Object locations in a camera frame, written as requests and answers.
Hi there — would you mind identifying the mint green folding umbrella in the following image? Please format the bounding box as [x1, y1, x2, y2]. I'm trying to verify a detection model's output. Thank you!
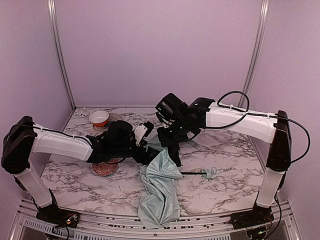
[136, 142, 217, 230]

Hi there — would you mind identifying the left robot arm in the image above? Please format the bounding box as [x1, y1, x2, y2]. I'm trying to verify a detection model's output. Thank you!
[1, 116, 159, 228]

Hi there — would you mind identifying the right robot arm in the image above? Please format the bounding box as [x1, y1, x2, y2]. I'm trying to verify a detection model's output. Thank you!
[155, 93, 310, 230]

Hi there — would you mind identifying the red patterned bowl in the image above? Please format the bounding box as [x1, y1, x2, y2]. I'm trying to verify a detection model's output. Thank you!
[91, 162, 118, 177]

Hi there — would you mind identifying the orange white bowl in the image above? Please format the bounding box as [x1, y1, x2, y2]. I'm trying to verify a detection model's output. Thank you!
[89, 110, 110, 127]

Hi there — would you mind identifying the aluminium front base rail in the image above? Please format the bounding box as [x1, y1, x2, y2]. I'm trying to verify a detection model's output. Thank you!
[8, 199, 301, 240]

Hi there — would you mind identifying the right aluminium frame post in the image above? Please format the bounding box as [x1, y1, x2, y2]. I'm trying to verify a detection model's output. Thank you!
[242, 0, 270, 96]

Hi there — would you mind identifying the aluminium frame post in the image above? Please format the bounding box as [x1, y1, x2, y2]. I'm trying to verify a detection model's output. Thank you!
[242, 0, 270, 96]
[47, 0, 76, 112]

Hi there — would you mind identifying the left aluminium frame post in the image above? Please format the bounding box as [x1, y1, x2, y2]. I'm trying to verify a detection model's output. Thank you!
[47, 0, 76, 112]

